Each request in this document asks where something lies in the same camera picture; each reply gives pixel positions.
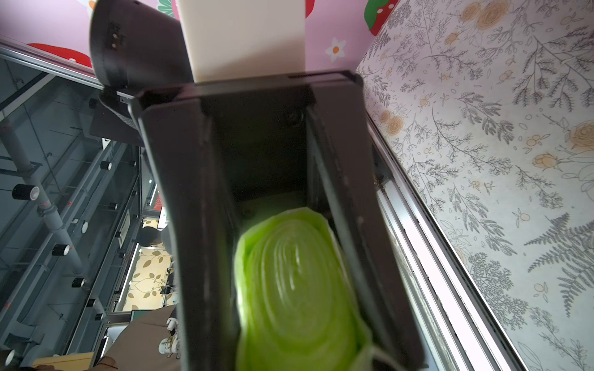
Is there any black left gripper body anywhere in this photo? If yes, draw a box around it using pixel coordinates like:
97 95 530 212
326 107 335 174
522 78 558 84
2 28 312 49
131 70 363 212

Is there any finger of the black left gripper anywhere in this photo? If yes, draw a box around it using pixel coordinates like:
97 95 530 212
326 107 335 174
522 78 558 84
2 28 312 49
130 90 238 370
306 76 425 370

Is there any green trash bag roll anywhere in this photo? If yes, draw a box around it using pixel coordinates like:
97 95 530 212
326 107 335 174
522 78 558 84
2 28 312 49
234 208 373 370

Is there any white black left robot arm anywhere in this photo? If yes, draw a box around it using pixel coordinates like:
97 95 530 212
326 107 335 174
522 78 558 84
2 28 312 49
89 1 425 370

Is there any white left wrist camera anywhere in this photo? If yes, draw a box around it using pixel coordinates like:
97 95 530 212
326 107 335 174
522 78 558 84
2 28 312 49
176 0 306 82

